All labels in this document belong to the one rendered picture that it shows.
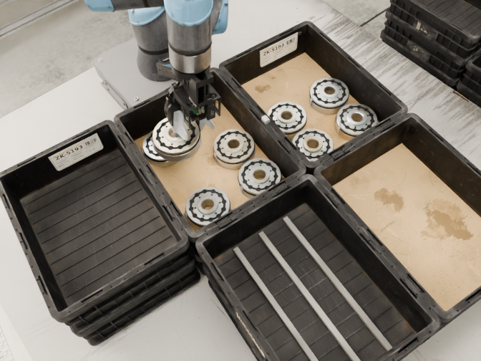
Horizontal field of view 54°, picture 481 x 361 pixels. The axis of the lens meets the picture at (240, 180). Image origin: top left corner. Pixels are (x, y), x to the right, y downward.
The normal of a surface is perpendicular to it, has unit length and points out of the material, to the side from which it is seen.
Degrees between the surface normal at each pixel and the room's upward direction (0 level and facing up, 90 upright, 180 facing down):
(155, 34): 90
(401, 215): 0
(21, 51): 0
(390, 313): 0
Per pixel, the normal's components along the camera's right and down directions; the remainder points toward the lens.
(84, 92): -0.05, -0.53
